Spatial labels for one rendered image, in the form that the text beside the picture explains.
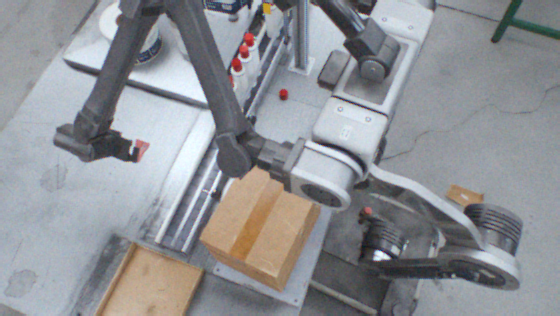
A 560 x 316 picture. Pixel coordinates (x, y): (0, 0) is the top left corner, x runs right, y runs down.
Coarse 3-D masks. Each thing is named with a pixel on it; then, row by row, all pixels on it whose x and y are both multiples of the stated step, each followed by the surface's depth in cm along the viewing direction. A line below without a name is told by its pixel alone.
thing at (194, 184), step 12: (264, 36) 183; (264, 48) 181; (276, 48) 181; (264, 72) 176; (252, 96) 172; (204, 156) 162; (204, 168) 160; (216, 168) 160; (192, 180) 158; (192, 192) 156; (180, 204) 155; (180, 216) 153; (192, 216) 153; (168, 228) 151; (168, 240) 150; (180, 240) 149
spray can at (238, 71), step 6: (234, 60) 154; (240, 60) 154; (234, 66) 153; (240, 66) 154; (234, 72) 156; (240, 72) 156; (234, 78) 159; (240, 78) 158; (246, 78) 161; (240, 84) 161; (246, 84) 163; (240, 90) 165; (240, 96) 169
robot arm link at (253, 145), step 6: (240, 138) 98; (246, 138) 98; (252, 138) 97; (258, 138) 97; (264, 138) 98; (240, 144) 95; (246, 144) 95; (252, 144) 94; (258, 144) 95; (252, 150) 94; (258, 150) 94; (252, 156) 95; (252, 162) 96; (252, 168) 102; (240, 180) 99
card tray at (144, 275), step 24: (120, 264) 148; (144, 264) 151; (168, 264) 151; (120, 288) 149; (144, 288) 148; (168, 288) 148; (192, 288) 147; (96, 312) 143; (120, 312) 145; (144, 312) 145; (168, 312) 144
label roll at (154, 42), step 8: (112, 8) 175; (104, 16) 174; (112, 16) 173; (120, 16) 174; (104, 24) 172; (112, 24) 172; (104, 32) 170; (112, 32) 170; (152, 32) 174; (152, 40) 176; (160, 40) 182; (144, 48) 175; (152, 48) 178; (160, 48) 183; (144, 56) 178; (152, 56) 181
